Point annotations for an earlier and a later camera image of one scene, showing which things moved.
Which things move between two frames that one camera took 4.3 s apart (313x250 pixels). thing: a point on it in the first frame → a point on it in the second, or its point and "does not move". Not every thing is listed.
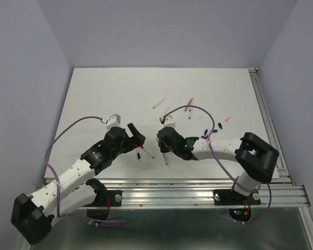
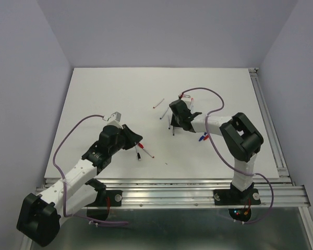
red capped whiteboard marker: [154, 107] does not move
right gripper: [163, 148] → [173, 122]
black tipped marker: [139, 154] does not move
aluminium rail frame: [279, 194] does not move
